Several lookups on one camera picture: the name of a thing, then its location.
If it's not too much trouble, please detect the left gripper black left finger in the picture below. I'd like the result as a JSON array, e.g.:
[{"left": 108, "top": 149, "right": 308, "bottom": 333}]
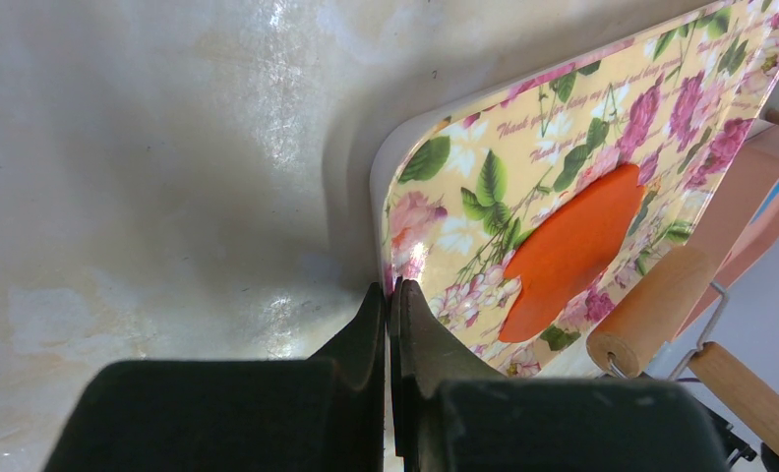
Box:
[{"left": 45, "top": 284, "right": 386, "bottom": 471}]

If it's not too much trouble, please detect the pink plastic tray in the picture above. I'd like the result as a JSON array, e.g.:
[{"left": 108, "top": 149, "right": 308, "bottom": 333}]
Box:
[{"left": 676, "top": 123, "right": 779, "bottom": 336}]

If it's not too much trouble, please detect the wooden dough roller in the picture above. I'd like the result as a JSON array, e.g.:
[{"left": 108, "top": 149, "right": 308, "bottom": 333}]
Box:
[{"left": 586, "top": 246, "right": 779, "bottom": 456}]

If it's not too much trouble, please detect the floral cutting board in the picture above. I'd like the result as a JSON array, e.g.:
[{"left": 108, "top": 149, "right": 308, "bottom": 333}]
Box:
[{"left": 370, "top": 1, "right": 779, "bottom": 378}]

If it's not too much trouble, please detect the red dough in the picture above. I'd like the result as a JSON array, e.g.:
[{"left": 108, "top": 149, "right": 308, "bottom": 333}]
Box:
[{"left": 498, "top": 164, "right": 645, "bottom": 343}]

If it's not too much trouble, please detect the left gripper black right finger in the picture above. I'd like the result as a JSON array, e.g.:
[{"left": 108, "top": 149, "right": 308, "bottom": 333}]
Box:
[{"left": 389, "top": 278, "right": 728, "bottom": 471}]

